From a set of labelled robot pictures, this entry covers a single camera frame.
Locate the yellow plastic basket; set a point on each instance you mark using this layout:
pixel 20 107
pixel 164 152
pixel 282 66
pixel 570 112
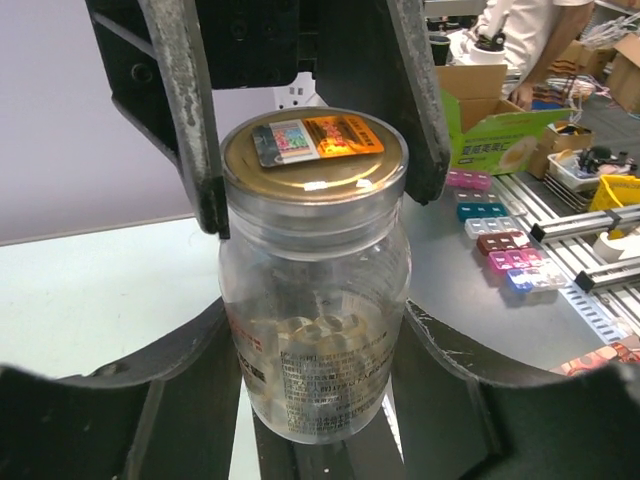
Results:
pixel 615 191

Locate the magenta pill organizer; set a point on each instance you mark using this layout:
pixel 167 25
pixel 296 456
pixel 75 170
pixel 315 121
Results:
pixel 502 261

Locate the aluminium front rail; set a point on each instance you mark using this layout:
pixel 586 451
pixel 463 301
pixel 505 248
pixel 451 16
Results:
pixel 611 313

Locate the teal pill organizer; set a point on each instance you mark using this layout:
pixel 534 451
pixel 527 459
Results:
pixel 479 210

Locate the blue white pill organizer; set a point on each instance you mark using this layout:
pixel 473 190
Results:
pixel 535 279

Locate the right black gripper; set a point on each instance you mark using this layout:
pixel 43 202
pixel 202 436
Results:
pixel 154 59

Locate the green cardboard box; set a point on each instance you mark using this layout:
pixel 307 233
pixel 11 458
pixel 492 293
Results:
pixel 487 132

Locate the brown pill organizer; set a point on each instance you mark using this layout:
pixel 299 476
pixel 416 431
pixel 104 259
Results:
pixel 503 241

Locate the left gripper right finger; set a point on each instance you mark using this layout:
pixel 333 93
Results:
pixel 466 411

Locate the brown cardboard box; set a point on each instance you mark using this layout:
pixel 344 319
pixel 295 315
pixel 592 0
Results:
pixel 623 82

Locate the person in white shirt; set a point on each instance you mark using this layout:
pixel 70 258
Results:
pixel 536 34

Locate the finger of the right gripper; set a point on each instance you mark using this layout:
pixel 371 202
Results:
pixel 415 100

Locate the clear pill bottle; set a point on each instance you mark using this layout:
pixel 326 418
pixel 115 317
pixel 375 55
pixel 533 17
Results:
pixel 315 320

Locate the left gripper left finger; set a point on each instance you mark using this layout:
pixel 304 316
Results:
pixel 167 411

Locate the pink pill organizer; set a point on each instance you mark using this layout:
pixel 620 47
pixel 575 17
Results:
pixel 469 179

